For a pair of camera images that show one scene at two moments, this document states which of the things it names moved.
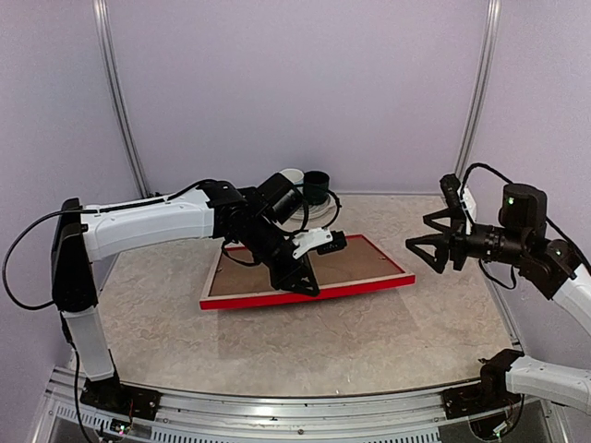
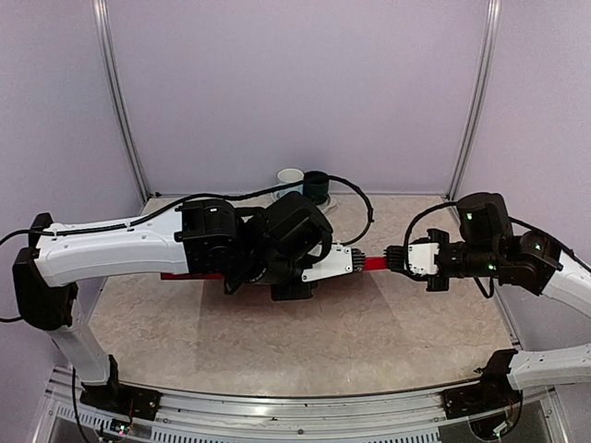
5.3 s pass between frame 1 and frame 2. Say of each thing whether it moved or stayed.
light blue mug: stayed
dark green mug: stayed
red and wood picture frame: moved
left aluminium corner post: stayed
